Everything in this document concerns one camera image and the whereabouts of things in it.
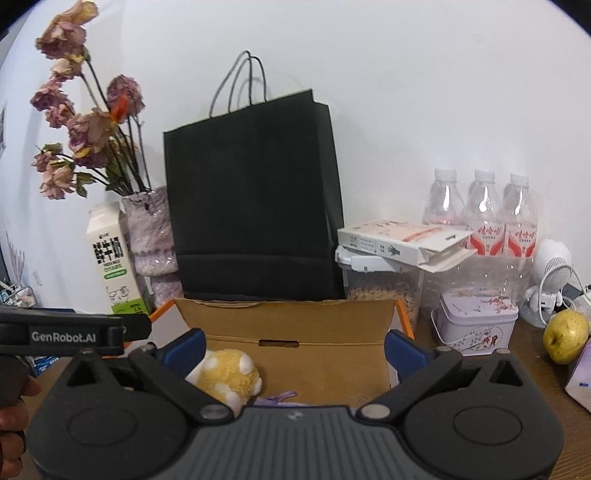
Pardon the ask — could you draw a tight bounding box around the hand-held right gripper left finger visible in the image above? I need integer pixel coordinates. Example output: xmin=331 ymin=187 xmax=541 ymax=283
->
xmin=65 ymin=329 xmax=234 ymax=423

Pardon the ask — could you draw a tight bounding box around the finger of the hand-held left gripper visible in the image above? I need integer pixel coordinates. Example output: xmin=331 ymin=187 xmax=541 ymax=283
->
xmin=0 ymin=307 xmax=151 ymax=342

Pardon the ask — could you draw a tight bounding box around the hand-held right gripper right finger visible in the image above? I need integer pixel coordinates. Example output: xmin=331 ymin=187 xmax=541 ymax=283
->
xmin=356 ymin=330 xmax=528 ymax=423

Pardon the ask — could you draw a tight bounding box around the yellow white plush toy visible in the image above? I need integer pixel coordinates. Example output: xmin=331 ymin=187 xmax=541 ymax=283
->
xmin=185 ymin=348 xmax=264 ymax=418

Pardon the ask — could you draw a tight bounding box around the orange cardboard box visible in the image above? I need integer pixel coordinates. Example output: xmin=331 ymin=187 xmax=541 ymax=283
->
xmin=148 ymin=298 xmax=416 ymax=408

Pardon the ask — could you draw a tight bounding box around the person's left hand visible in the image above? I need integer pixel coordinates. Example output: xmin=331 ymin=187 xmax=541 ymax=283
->
xmin=0 ymin=356 xmax=43 ymax=467

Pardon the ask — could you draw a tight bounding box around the cluttered desk organizer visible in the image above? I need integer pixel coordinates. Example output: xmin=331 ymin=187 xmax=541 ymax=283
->
xmin=0 ymin=277 xmax=38 ymax=308

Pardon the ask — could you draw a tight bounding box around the clear grain container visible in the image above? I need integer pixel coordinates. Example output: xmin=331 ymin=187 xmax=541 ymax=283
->
xmin=335 ymin=244 xmax=426 ymax=330

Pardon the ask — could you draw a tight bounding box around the white green milk carton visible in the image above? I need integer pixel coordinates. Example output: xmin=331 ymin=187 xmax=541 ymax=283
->
xmin=85 ymin=202 xmax=151 ymax=317

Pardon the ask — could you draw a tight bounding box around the lilac printed tin box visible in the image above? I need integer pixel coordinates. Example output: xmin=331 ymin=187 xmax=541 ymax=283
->
xmin=431 ymin=287 xmax=519 ymax=357

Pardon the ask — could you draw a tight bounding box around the pink textured glass vase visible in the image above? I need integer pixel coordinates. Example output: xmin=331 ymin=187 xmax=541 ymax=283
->
xmin=121 ymin=187 xmax=185 ymax=308

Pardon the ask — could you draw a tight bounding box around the flat white carton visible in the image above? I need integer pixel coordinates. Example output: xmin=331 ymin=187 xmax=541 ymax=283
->
xmin=337 ymin=218 xmax=478 ymax=274

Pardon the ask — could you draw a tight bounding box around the clear water bottle red label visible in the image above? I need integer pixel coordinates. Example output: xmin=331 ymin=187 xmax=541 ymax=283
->
xmin=422 ymin=168 xmax=469 ymax=311
xmin=502 ymin=173 xmax=541 ymax=305
xmin=463 ymin=169 xmax=507 ymax=296

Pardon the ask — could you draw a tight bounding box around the black paper bag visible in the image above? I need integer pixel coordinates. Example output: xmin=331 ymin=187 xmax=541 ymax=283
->
xmin=163 ymin=50 xmax=346 ymax=302

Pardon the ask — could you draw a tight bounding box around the yellow green pear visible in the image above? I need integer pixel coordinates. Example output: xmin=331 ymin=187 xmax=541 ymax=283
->
xmin=542 ymin=309 xmax=591 ymax=365

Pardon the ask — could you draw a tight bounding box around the white astronaut desk fan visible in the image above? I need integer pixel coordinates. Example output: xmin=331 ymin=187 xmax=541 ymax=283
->
xmin=519 ymin=239 xmax=576 ymax=328

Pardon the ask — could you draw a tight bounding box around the purple plastic bag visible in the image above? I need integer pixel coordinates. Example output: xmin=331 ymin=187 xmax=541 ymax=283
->
xmin=564 ymin=337 xmax=591 ymax=415

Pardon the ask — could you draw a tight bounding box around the dried pink rose bouquet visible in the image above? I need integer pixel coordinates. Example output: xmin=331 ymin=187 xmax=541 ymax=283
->
xmin=30 ymin=0 xmax=155 ymax=201

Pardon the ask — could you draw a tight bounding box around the white cable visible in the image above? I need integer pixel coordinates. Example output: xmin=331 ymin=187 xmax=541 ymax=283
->
xmin=540 ymin=263 xmax=591 ymax=320

